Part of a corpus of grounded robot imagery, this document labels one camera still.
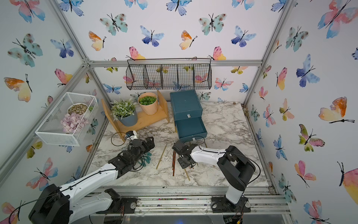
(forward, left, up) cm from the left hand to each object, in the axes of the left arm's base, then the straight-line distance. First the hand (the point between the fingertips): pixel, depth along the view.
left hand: (150, 139), depth 84 cm
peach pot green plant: (+26, +3, +6) cm, 26 cm away
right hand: (-8, -22, -13) cm, 26 cm away
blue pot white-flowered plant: (+16, +16, +9) cm, 24 cm away
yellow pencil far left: (-5, -5, -14) cm, 15 cm away
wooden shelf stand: (+20, +9, -6) cm, 23 cm away
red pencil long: (-6, -14, -13) cm, 20 cm away
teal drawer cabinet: (+14, -23, +9) cm, 29 cm away
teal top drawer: (+14, -23, +6) cm, 28 cm away
